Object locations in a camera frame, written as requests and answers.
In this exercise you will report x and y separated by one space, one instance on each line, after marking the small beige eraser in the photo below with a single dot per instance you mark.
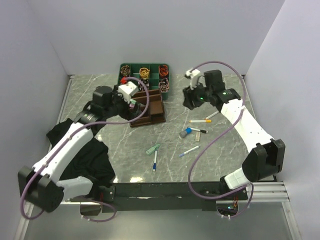
198 136

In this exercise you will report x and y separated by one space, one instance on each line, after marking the brown wooden desk organizer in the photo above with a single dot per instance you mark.
155 112

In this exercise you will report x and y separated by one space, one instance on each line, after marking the orange black rolled tie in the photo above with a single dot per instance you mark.
163 71

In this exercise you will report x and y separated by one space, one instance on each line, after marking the yellow rolled tie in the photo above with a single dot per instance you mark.
144 73

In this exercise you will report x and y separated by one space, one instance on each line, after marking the aluminium rail frame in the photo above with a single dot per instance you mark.
262 192

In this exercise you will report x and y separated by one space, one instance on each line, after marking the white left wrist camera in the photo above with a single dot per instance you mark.
127 89

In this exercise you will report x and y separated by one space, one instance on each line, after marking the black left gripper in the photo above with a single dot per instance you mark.
127 114

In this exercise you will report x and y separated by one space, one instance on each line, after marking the green compartment tray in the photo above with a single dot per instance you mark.
155 76

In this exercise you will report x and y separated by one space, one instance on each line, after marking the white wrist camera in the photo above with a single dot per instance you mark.
192 75
127 89

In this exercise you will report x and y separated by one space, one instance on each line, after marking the pink black rolled tie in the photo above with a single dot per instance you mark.
164 85

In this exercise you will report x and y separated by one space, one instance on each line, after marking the black cloth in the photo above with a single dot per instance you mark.
91 161

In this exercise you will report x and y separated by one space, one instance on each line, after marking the yellow cap white marker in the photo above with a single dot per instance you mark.
201 121

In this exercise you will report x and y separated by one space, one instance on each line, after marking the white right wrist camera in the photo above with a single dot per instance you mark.
192 75

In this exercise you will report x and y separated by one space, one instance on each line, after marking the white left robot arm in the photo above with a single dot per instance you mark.
41 184

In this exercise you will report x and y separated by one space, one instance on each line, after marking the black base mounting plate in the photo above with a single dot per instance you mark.
148 196

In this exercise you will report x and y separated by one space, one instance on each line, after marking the green highlighter on table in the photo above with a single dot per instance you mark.
153 149

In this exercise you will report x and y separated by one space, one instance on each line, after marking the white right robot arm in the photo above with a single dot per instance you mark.
265 154

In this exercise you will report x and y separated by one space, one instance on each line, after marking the blue grey glue stick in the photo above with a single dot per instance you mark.
185 132

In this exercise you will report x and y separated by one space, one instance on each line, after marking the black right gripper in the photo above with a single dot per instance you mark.
189 95

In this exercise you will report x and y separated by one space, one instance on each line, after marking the blue cap white pen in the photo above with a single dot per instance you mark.
154 167

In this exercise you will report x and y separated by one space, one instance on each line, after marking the brown patterned rolled tie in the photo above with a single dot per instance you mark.
125 71

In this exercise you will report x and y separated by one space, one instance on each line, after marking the black white rolled tie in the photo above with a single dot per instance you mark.
143 82

